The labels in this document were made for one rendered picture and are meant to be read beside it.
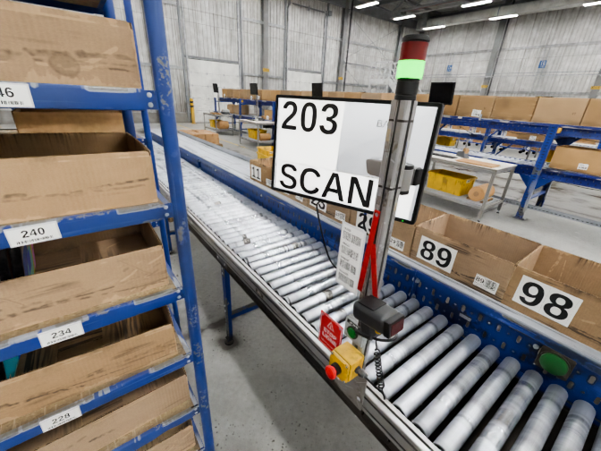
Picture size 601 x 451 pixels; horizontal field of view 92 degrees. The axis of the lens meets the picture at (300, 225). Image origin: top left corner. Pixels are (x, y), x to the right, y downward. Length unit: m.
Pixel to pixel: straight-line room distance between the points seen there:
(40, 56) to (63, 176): 0.17
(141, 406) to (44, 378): 0.25
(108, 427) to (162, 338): 0.25
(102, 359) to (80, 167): 0.41
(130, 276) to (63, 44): 0.41
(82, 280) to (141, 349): 0.22
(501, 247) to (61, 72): 1.56
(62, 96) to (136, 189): 0.18
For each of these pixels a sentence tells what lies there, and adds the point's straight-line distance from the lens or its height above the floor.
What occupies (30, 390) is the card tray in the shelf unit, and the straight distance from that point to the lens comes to 0.84.
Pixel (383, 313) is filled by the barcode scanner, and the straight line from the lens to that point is 0.74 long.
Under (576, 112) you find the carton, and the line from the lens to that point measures 5.78.
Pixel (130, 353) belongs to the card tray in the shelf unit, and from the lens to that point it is 0.81.
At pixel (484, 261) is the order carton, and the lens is 1.30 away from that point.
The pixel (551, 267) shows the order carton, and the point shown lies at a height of 0.97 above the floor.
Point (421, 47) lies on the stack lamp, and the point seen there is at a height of 1.64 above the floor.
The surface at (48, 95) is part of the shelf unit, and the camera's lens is 0.57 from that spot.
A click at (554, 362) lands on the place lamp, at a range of 1.29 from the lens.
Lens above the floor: 1.54
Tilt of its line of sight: 24 degrees down
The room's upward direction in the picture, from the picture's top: 3 degrees clockwise
